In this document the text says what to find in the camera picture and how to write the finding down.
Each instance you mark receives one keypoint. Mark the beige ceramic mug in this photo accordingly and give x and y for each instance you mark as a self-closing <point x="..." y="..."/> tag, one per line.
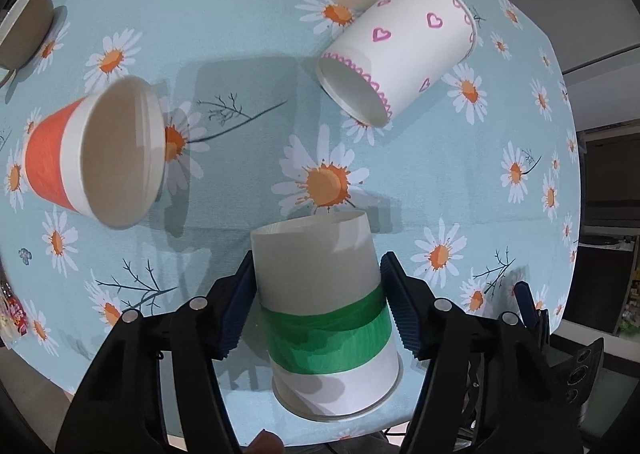
<point x="22" y="30"/>

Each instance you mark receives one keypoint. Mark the pink hearts paper cup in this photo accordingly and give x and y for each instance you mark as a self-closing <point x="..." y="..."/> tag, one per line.
<point x="393" y="53"/>

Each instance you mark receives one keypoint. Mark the red snack stick packet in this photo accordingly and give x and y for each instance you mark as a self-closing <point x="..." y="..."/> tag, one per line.
<point x="14" y="319"/>

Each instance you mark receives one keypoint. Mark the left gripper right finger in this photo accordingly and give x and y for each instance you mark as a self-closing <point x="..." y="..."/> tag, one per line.
<point x="477" y="367"/>

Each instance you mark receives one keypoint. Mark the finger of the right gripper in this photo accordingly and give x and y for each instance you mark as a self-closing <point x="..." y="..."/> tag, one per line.
<point x="534" y="319"/>

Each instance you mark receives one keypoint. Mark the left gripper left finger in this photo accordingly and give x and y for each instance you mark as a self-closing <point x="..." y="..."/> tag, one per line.
<point x="118" y="405"/>

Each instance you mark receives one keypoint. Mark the person's left hand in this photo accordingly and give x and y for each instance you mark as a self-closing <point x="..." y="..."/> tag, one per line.
<point x="266" y="443"/>

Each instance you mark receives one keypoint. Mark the orange striped paper cup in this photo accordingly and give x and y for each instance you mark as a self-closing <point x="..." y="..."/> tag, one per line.
<point x="102" y="156"/>

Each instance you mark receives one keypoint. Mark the daisy print tablecloth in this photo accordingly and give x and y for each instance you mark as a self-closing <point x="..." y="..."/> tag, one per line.
<point x="474" y="186"/>

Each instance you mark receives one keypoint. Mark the green striped paper cup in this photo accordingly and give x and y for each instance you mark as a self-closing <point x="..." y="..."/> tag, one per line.
<point x="328" y="329"/>

